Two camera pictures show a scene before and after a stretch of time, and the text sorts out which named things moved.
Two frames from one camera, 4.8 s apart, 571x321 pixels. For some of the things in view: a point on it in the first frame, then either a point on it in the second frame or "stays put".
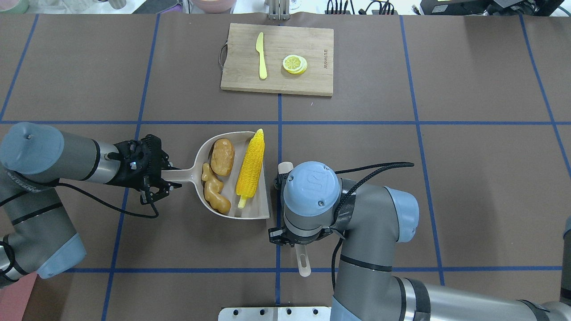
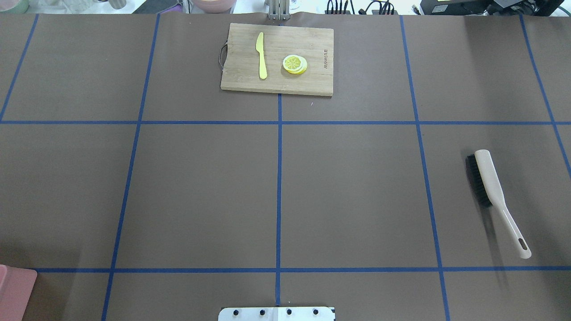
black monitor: (490, 7) stays put
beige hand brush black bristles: (284, 168) → (484, 175)
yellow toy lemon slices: (295, 64) stays put
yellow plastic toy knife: (263, 73) stays put
